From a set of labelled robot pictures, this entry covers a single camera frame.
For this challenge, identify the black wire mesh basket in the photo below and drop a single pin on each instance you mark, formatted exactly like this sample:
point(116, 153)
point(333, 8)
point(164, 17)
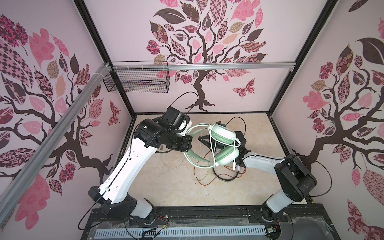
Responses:
point(138, 77)

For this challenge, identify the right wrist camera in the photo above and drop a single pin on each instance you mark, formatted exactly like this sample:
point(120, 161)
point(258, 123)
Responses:
point(221, 124)

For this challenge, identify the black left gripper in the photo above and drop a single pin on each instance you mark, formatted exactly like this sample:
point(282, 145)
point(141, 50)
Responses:
point(185, 145)

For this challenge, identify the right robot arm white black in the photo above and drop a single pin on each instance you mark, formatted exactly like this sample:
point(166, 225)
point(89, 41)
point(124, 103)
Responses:
point(295, 178)

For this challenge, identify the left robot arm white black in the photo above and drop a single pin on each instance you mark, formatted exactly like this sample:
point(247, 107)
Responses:
point(168, 130)

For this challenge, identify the rear aluminium rail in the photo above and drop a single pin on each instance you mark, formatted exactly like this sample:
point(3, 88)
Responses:
point(204, 66)

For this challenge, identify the left aluminium rail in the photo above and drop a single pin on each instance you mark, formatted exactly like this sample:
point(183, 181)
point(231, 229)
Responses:
point(23, 180)

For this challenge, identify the mint green headphones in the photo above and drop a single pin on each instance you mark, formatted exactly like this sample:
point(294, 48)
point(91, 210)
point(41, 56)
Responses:
point(224, 146)

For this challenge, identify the white slotted cable duct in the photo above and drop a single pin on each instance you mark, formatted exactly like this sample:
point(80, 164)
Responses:
point(178, 233)

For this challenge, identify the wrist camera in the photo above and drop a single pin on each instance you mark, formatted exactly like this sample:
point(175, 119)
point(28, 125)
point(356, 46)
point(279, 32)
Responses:
point(221, 124)
point(185, 124)

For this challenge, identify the aluminium rail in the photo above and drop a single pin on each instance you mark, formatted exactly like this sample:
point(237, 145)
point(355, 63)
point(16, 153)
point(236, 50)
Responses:
point(23, 180)
point(204, 66)

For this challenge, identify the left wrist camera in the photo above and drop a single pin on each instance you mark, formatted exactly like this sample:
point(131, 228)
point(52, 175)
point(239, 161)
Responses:
point(185, 124)

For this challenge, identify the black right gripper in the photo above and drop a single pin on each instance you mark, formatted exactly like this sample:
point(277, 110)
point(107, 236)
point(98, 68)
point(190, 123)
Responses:
point(204, 140)

